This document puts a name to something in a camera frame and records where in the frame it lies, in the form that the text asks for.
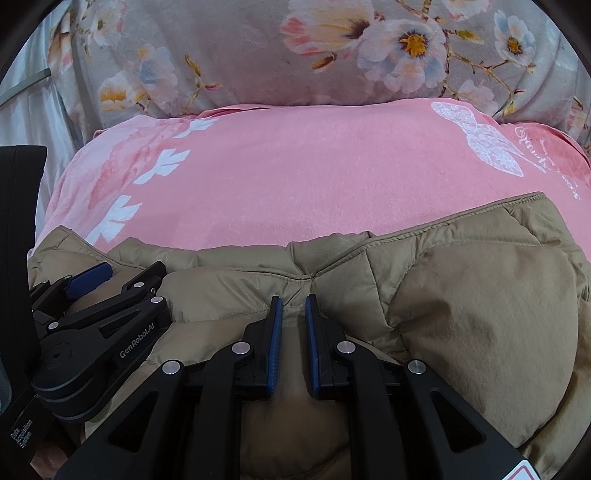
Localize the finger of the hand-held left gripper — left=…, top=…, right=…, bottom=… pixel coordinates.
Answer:
left=32, top=261, right=170, bottom=370
left=30, top=262, right=114, bottom=315

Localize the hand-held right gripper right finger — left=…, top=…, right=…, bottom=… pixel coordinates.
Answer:
left=305, top=294, right=529, bottom=480

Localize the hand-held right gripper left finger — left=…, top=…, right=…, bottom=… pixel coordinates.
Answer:
left=55, top=295, right=284, bottom=480

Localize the olive quilted jacket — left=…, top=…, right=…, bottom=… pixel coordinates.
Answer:
left=28, top=191, right=591, bottom=480

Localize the white curtain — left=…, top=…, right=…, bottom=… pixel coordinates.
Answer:
left=0, top=18, right=84, bottom=162

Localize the grey curtain tie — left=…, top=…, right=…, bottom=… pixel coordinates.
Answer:
left=0, top=68, right=51, bottom=104

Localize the pink printed blanket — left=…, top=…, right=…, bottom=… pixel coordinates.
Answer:
left=28, top=95, right=591, bottom=259

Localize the grey floral sheet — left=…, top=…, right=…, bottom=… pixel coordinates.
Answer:
left=51, top=0, right=591, bottom=153

